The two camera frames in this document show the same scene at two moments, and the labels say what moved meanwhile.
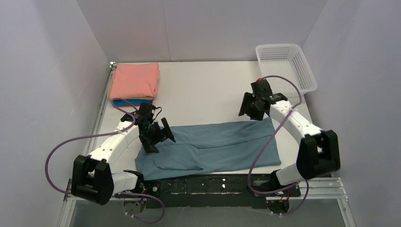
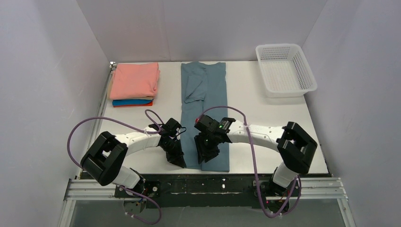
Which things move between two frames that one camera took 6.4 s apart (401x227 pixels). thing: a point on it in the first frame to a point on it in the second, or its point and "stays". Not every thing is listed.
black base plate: (214, 191) stays
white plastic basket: (288, 60) stays
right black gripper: (250, 105) to (207, 149)
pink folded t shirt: (135, 80) stays
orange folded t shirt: (152, 102) stays
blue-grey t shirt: (206, 150) to (203, 86)
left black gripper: (155, 135) to (174, 153)
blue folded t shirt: (131, 101) stays
